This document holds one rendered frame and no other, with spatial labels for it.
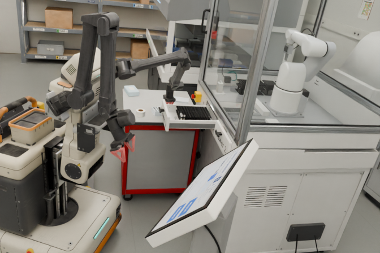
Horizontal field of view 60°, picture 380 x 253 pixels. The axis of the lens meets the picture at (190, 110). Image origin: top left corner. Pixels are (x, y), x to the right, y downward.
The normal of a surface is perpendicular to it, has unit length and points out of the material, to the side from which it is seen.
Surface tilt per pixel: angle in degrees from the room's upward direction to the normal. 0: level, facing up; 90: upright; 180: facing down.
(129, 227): 0
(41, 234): 0
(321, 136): 90
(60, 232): 0
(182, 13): 90
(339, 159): 90
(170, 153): 90
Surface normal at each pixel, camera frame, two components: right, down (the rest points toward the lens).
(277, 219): 0.20, 0.44
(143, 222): 0.13, -0.90
